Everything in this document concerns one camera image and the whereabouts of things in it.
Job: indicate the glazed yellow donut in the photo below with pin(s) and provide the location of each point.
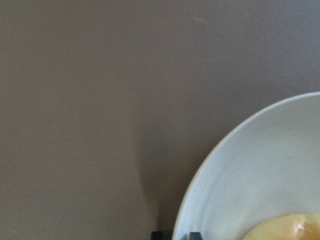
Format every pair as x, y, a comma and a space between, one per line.
288, 227

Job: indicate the white round plate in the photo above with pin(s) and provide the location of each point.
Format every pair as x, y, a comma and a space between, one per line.
266, 167

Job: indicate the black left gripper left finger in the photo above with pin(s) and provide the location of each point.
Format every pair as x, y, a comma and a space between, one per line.
157, 235

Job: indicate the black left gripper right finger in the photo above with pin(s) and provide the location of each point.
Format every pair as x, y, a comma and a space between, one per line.
195, 236

